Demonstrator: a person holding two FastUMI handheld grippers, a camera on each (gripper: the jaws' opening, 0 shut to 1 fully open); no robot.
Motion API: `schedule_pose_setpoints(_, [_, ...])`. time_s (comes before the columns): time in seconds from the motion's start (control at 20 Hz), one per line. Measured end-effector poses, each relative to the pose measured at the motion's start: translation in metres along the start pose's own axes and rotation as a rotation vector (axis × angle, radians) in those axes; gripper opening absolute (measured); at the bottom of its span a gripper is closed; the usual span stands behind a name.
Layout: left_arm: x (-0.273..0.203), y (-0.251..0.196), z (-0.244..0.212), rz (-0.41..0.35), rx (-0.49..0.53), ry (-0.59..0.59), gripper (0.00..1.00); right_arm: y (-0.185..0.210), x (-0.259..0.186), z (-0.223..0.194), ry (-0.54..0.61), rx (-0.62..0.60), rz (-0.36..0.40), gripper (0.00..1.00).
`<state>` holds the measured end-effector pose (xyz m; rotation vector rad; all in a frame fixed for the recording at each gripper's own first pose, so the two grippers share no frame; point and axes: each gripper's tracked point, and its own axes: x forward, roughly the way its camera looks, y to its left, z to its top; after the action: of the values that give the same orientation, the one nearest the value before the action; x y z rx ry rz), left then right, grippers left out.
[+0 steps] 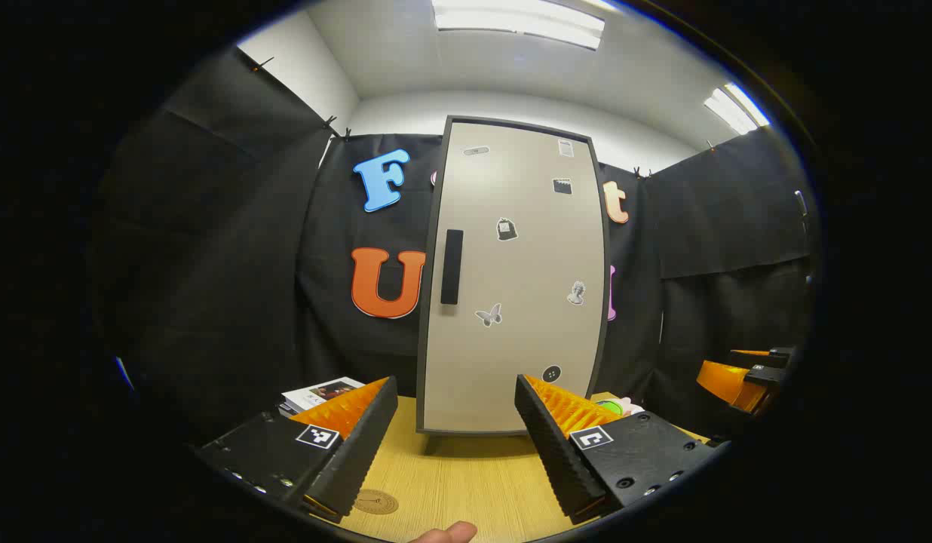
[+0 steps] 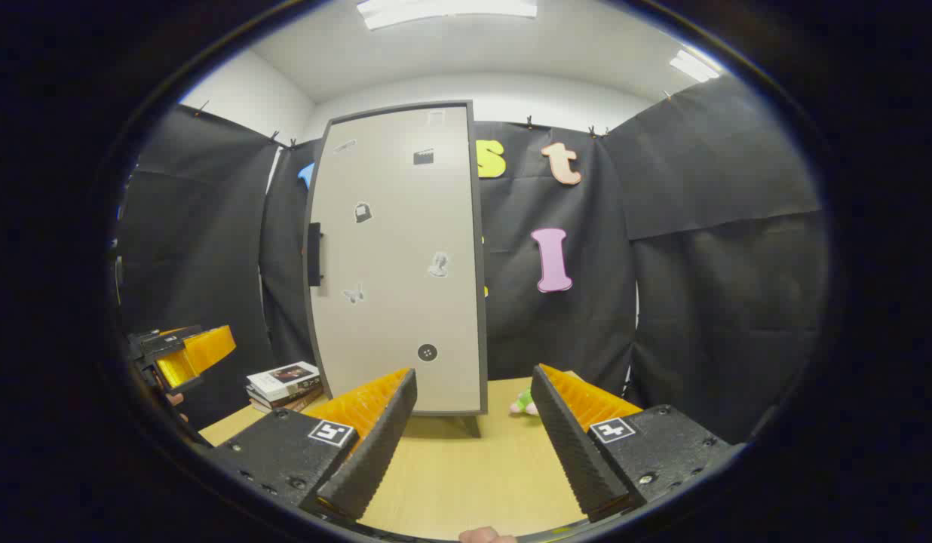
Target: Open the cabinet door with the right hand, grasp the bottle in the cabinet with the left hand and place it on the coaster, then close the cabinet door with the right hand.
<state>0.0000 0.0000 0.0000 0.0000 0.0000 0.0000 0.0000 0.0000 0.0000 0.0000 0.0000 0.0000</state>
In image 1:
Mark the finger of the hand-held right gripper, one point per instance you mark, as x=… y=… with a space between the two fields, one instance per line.
x=775 y=354
x=726 y=381

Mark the colourful screen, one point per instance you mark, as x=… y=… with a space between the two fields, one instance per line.
x=125 y=373

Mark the small ceiling light panel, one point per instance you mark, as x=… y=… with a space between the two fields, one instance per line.
x=734 y=108

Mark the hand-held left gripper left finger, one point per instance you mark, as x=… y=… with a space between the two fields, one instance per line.
x=360 y=452

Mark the round cork coaster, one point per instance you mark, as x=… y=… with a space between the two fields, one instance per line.
x=375 y=502

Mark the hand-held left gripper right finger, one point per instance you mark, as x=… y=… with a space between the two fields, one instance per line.
x=556 y=452

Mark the green plush toy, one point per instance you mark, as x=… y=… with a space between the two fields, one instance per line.
x=613 y=408

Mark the white book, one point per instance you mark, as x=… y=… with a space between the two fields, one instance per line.
x=315 y=394

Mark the grey cabinet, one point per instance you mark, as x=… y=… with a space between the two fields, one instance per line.
x=421 y=392

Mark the large ceiling light panel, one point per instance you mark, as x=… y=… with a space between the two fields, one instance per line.
x=519 y=23

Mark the beige cabinet door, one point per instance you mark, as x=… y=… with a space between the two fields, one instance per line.
x=511 y=339

